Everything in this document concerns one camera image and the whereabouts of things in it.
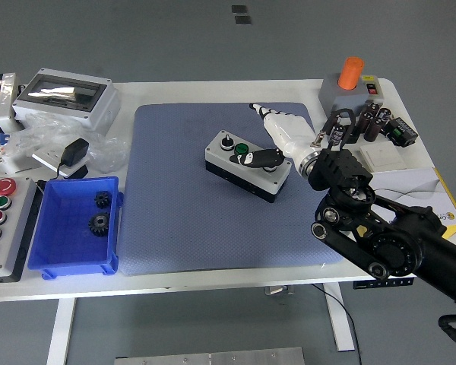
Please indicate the white wall switch plate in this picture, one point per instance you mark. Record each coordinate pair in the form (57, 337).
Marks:
(384, 156)

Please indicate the clear plastic bag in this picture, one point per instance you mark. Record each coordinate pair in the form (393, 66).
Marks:
(106, 152)

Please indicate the grey metal plate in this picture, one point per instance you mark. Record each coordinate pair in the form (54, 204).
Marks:
(213, 357)

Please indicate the dark floor plate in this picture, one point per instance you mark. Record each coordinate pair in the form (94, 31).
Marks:
(238, 9)
(243, 19)

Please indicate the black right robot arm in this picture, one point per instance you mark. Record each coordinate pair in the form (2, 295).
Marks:
(403, 251)

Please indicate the black power adapter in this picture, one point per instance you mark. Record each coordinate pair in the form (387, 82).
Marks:
(74, 152)

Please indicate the small black bevel gear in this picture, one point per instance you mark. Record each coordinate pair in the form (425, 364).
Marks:
(102, 199)

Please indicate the grey enclosure with clear window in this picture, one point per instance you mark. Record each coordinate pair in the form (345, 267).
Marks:
(99, 110)

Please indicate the black and green terminal module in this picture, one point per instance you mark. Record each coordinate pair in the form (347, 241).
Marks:
(401, 133)

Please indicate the silver-printed dark capacitor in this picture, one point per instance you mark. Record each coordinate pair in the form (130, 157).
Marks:
(337, 135)

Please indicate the metal bracket under table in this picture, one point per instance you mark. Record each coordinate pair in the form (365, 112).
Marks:
(279, 291)

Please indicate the yellow and white carton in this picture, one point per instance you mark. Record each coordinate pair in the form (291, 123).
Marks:
(410, 182)

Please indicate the orange cylinder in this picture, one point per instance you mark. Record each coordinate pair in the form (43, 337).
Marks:
(350, 74)

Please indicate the grey four-button control box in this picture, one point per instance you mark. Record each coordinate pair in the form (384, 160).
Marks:
(243, 175)

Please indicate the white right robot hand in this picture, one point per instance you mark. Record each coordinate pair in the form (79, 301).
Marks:
(285, 129)

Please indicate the grey switch box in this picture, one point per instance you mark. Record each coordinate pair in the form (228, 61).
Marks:
(342, 99)

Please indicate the large black bevel gear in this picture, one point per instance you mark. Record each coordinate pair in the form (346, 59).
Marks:
(99, 224)

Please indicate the black hex nut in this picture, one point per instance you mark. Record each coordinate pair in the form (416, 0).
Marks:
(352, 138)

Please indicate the grey five-button control station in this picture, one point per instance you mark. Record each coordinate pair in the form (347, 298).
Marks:
(15, 213)

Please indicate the white table leg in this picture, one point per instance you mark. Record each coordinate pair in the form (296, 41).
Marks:
(340, 319)
(61, 331)

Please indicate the blue-grey textured mat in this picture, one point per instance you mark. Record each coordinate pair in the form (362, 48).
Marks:
(175, 228)

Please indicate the blue plastic bin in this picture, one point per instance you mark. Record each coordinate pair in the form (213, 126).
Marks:
(61, 243)

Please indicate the black table height controller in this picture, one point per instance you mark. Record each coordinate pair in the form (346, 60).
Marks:
(365, 284)

